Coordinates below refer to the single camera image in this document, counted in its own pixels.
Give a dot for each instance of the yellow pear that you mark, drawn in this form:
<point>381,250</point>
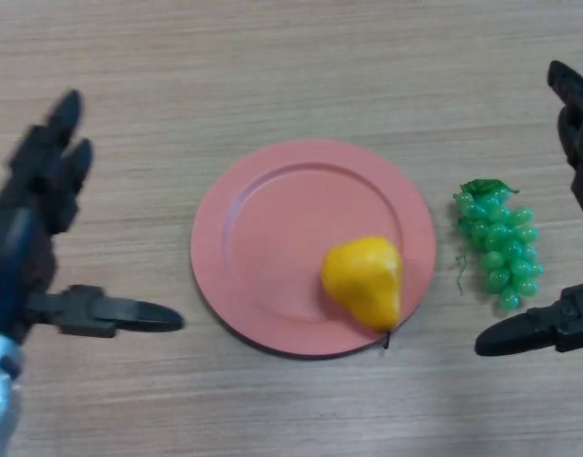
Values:
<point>363,281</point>

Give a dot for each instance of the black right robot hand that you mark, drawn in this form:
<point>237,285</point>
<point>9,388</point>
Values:
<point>579,147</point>

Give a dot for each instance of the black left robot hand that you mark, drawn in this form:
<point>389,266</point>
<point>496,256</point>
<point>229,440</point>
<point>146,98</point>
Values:
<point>20,238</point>

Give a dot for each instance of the green grape bunch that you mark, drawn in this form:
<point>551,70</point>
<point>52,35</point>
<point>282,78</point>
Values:
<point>503,247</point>

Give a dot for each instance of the pink round plate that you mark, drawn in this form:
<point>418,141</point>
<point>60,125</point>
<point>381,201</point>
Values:
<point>282,228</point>

